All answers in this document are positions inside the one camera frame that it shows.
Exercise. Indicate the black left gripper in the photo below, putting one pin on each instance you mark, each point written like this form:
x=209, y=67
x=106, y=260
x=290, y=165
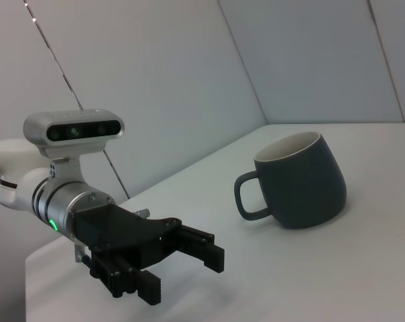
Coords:
x=118, y=231

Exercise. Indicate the dark grey ceramic cup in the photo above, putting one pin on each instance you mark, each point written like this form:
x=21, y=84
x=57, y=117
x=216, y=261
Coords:
x=303, y=188

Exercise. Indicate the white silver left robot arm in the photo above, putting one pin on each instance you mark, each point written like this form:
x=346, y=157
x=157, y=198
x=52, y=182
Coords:
x=11, y=156

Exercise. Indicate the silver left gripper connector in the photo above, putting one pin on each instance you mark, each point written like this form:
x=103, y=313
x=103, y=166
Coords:
x=143, y=213

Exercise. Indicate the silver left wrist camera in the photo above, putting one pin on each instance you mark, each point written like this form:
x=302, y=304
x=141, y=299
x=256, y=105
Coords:
x=75, y=129

